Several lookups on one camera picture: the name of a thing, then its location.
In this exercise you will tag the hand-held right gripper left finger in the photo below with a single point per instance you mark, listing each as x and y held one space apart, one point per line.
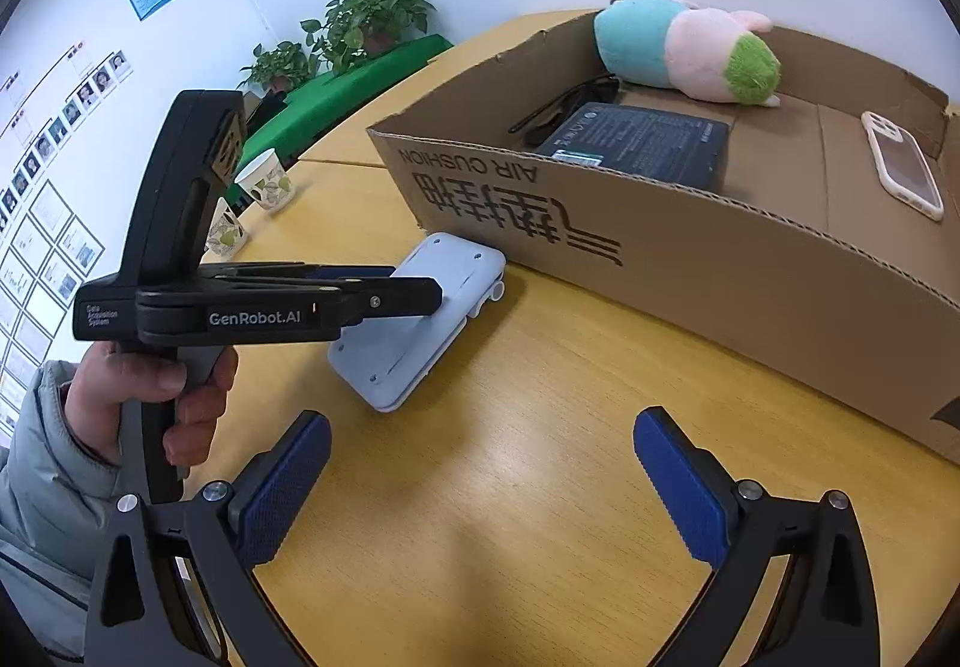
289 487

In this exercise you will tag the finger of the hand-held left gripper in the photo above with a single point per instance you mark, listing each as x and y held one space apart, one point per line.
397 298
300 275

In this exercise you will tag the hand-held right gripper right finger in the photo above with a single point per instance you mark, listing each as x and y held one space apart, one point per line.
679 487

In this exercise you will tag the white device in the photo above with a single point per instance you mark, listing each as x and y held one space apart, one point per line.
405 344

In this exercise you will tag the cardboard box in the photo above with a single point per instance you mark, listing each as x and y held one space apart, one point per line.
675 262

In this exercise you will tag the black sunglasses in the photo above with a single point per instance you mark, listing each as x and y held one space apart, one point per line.
574 97

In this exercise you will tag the black battery pack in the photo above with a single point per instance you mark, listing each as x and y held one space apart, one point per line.
637 142

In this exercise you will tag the beige phone case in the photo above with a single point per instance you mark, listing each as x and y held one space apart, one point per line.
904 168

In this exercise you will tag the person's left forearm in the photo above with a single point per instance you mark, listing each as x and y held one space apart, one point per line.
45 487

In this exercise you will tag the wooden desktop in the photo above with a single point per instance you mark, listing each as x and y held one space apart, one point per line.
525 487

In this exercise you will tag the person's left hand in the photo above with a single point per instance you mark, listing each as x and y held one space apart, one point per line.
150 378

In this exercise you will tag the leaf print paper cup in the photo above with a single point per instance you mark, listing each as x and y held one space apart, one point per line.
264 183
225 235

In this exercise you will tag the green cloth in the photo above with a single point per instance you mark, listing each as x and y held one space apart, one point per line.
337 97

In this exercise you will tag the small potted plant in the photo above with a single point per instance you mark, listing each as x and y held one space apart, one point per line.
281 67

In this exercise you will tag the large potted plant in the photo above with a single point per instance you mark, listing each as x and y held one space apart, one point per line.
375 14

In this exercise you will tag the teal pink green plush toy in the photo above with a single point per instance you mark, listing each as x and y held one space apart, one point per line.
660 44

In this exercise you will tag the grid of wall papers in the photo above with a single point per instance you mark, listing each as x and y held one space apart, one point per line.
37 292

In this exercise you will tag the wall photo chart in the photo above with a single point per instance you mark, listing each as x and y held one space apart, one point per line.
60 119

